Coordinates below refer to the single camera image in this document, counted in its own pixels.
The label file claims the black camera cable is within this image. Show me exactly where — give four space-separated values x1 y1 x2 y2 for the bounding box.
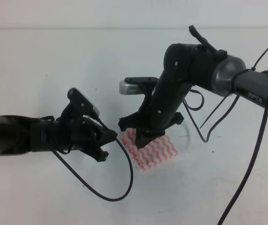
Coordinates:
51 113 134 201
183 70 268 225

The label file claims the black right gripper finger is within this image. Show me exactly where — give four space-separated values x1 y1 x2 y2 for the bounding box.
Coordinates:
135 128 165 149
118 112 147 131

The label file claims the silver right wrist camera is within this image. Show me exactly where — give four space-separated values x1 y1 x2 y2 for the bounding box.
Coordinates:
119 77 159 97

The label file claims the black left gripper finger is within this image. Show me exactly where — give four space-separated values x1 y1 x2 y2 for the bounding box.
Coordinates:
86 118 117 148
80 144 108 162

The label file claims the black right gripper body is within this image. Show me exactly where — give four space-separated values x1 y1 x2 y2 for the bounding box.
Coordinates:
138 86 184 136

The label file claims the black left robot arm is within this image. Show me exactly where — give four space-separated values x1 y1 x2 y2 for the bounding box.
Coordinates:
0 104 117 162

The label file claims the black left camera cable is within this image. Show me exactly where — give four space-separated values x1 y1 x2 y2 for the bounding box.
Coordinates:
51 113 134 201

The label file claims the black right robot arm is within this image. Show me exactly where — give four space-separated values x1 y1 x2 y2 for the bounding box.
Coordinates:
118 26 268 149

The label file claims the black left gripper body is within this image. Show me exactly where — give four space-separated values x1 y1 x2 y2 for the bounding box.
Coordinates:
42 103 93 155

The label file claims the pink white wavy striped towel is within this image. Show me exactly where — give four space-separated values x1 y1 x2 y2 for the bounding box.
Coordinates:
121 128 179 173

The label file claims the black cable zip tie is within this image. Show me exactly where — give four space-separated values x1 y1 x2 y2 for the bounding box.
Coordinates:
199 35 268 129

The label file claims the black right camera cable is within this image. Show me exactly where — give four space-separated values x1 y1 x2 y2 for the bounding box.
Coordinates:
183 70 268 225

